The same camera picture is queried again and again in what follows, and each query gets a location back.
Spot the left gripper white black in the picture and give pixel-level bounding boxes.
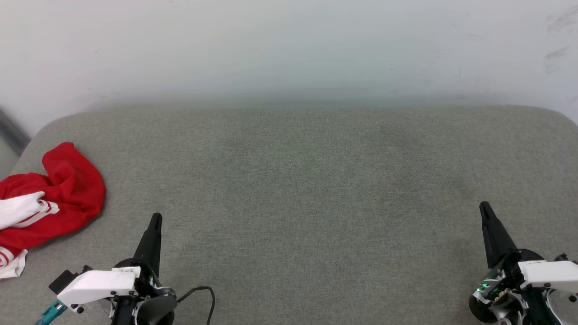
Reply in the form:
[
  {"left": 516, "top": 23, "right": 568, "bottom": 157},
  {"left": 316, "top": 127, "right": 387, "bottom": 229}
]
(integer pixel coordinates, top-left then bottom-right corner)
[{"left": 56, "top": 213, "right": 177, "bottom": 325}]

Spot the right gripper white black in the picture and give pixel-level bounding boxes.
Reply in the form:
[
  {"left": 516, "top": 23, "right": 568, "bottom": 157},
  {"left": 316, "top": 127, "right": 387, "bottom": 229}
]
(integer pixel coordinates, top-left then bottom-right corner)
[{"left": 472, "top": 201, "right": 578, "bottom": 325}]

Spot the red Bulls basketball jersey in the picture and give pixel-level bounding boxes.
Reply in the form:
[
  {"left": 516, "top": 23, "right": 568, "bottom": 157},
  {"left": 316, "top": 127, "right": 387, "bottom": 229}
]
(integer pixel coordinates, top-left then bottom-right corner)
[{"left": 0, "top": 142, "right": 107, "bottom": 279}]

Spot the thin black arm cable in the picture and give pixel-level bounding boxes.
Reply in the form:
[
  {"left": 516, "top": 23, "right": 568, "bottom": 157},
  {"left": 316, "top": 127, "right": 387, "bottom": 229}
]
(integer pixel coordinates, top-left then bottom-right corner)
[{"left": 176, "top": 286, "right": 216, "bottom": 325}]

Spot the teal cable connector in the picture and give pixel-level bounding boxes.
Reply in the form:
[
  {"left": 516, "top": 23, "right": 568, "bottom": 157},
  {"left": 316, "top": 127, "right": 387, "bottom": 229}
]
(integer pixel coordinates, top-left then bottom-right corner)
[{"left": 35, "top": 300, "right": 68, "bottom": 325}]

